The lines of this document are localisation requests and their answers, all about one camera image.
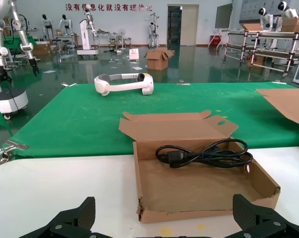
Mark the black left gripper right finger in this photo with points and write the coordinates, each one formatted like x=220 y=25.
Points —
x=258 y=223

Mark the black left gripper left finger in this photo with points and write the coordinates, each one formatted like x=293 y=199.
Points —
x=65 y=223

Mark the cardboard box with torn edge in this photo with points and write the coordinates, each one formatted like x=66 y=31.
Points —
x=201 y=188

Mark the open brown cardboard box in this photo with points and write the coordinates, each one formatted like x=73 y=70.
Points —
x=288 y=104

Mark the metal table clamp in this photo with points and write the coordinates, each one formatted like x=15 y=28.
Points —
x=280 y=82
x=183 y=83
x=13 y=146

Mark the green table mat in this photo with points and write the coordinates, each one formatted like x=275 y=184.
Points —
x=77 y=119

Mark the white VR headset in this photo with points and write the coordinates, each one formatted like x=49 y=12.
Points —
x=101 y=84

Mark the stacked cardboard cartons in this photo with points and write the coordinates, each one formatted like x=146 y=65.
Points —
x=41 y=49

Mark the white paper bag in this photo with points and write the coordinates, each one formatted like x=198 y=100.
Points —
x=134 y=55

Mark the large open cardboard carton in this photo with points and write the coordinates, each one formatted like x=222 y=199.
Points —
x=155 y=62

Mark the white tower robot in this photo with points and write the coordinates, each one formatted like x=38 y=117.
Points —
x=84 y=37

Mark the red white floor stand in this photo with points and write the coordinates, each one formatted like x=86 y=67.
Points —
x=215 y=39

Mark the metal tube rack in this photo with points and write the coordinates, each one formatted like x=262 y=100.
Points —
x=275 y=34

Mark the green covered table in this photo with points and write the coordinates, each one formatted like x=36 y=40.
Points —
x=8 y=41

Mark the flat brown cardboard tray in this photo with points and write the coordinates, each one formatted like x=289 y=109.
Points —
x=251 y=26

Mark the white standing fan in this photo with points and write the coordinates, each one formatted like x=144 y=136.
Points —
x=121 y=32

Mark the white humanoid robot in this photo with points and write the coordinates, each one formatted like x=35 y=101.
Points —
x=65 y=23
x=154 y=31
x=286 y=11
x=265 y=17
x=46 y=23

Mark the brown cardboard carton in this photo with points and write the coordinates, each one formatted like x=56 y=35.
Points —
x=293 y=24

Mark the beige open door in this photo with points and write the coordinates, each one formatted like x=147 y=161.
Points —
x=189 y=24

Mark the grey wall screen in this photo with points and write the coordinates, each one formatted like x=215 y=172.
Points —
x=223 y=16

